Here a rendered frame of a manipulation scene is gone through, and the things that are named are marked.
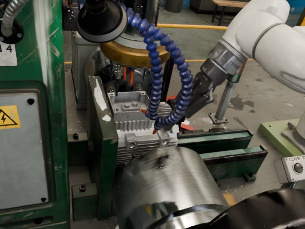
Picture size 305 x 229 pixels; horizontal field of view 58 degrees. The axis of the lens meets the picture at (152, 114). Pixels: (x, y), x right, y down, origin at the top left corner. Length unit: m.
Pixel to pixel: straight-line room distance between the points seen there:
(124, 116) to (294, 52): 0.44
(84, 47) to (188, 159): 0.71
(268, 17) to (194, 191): 0.42
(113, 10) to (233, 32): 0.41
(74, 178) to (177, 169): 0.52
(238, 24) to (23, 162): 0.58
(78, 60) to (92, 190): 0.57
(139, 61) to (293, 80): 0.33
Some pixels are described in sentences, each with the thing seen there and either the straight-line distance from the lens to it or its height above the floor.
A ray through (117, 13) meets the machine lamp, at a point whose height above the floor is 1.48.
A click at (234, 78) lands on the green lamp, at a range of 1.30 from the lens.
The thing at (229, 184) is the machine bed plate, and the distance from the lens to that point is 1.13.
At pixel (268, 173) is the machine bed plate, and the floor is 0.80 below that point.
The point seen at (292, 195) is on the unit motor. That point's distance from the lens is 0.35.
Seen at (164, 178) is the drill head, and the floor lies 1.16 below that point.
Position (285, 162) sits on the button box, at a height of 1.07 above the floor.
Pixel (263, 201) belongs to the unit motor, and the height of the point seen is 1.36.
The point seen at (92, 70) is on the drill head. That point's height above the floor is 1.10.
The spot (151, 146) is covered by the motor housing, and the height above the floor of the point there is 1.03.
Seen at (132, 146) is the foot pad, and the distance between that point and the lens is 0.78.
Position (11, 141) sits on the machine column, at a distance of 0.61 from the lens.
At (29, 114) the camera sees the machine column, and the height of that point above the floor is 1.25.
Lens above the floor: 1.59
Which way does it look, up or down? 36 degrees down
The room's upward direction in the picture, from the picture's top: 11 degrees clockwise
